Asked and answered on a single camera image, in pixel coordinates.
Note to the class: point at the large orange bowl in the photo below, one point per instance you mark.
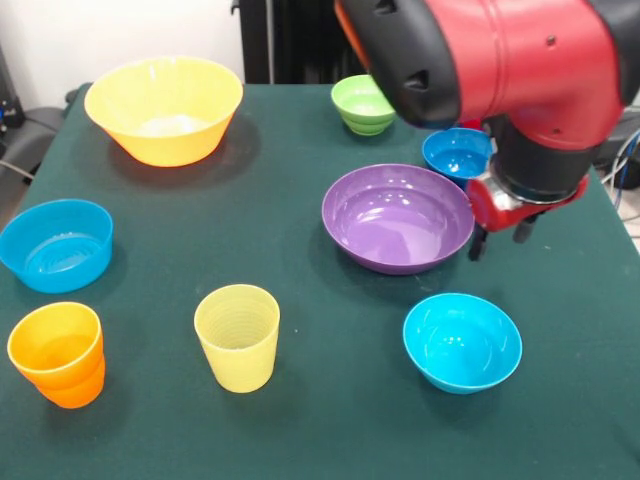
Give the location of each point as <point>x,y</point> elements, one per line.
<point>150,100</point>

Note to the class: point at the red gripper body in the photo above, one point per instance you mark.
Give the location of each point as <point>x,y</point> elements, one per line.
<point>500,217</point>

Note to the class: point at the dark green tablecloth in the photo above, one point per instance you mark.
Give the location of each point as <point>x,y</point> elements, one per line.
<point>300,440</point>

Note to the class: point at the green bowl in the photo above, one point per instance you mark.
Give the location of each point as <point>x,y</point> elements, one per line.
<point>357,112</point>

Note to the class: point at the grey pedestal foot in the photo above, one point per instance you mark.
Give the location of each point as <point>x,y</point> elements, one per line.
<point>631,125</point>
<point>35,130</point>

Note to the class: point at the blue ribbed bowl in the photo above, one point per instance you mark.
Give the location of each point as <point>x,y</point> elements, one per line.
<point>55,260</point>

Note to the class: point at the black device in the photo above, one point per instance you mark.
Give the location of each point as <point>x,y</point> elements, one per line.
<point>10,110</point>

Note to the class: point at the yellow-green cup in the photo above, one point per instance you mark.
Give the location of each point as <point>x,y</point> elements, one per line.
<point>237,360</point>

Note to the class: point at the dark blue bowl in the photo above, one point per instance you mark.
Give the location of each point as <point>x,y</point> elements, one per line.
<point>457,155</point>

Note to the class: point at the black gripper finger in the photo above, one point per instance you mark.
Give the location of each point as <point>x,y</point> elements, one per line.
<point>525,231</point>
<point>479,245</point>

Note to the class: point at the orange cup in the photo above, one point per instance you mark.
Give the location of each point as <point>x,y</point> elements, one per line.
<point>60,380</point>

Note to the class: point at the cyan bowl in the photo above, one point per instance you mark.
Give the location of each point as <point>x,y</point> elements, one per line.
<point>460,350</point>

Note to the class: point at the large purple bowl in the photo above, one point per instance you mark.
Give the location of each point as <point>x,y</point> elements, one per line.
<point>395,235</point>

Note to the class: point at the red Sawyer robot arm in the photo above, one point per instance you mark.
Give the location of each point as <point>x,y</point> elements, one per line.
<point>525,60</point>

